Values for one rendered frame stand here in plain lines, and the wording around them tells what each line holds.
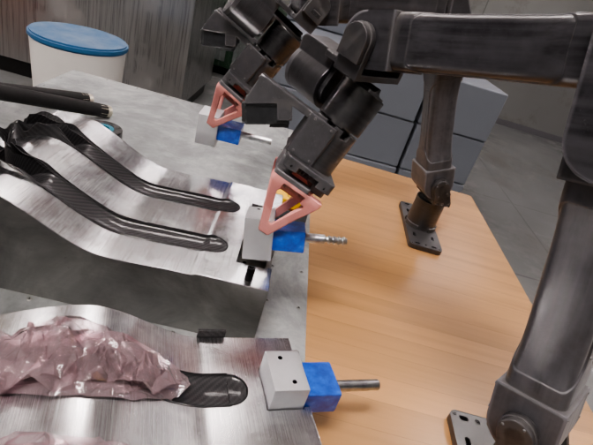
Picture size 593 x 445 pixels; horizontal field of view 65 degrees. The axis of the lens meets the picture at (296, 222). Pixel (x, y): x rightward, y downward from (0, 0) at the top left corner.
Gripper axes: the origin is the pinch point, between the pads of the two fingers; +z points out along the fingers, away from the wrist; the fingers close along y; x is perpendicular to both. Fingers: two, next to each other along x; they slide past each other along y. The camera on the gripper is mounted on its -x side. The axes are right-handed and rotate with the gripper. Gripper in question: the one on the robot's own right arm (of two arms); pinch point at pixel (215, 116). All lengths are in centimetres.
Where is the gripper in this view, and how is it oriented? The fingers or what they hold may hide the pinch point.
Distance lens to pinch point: 84.6
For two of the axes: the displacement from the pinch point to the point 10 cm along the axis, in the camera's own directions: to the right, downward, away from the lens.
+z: -6.8, 6.2, 3.8
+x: 7.3, 6.1, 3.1
